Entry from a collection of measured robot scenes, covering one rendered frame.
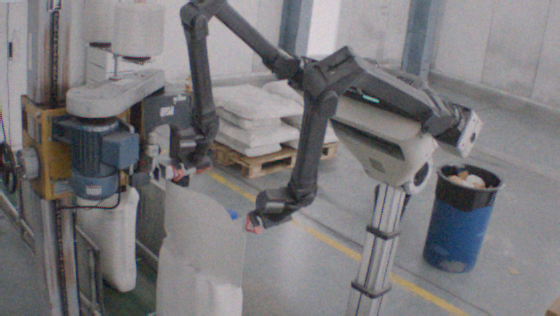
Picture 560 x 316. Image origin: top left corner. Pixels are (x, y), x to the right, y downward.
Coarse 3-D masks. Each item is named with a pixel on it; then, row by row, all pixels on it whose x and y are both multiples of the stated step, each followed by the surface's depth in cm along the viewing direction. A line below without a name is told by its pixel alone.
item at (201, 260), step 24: (168, 192) 203; (192, 192) 198; (168, 216) 206; (192, 216) 182; (216, 216) 194; (168, 240) 203; (192, 240) 185; (216, 240) 179; (240, 240) 174; (168, 264) 197; (192, 264) 188; (216, 264) 182; (240, 264) 176; (168, 288) 200; (192, 288) 186; (216, 288) 181; (240, 288) 187; (168, 312) 202; (192, 312) 188; (216, 312) 183; (240, 312) 191
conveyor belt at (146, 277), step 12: (0, 180) 328; (12, 180) 330; (12, 204) 301; (72, 204) 313; (144, 264) 264; (144, 276) 255; (156, 276) 256; (108, 288) 241; (144, 288) 245; (108, 300) 232; (120, 300) 234; (132, 300) 235; (144, 300) 237; (108, 312) 224; (120, 312) 226; (132, 312) 227; (144, 312) 229
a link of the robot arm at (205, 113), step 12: (204, 24) 152; (192, 36) 155; (204, 36) 155; (192, 48) 159; (204, 48) 161; (192, 60) 162; (204, 60) 163; (192, 72) 165; (204, 72) 165; (192, 84) 170; (204, 84) 168; (204, 96) 170; (204, 108) 173; (204, 120) 175; (216, 120) 177; (204, 132) 177
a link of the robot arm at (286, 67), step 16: (192, 0) 155; (208, 0) 153; (224, 0) 154; (192, 16) 151; (208, 16) 154; (224, 16) 158; (240, 16) 162; (240, 32) 165; (256, 32) 168; (256, 48) 172; (272, 48) 175; (288, 64) 179
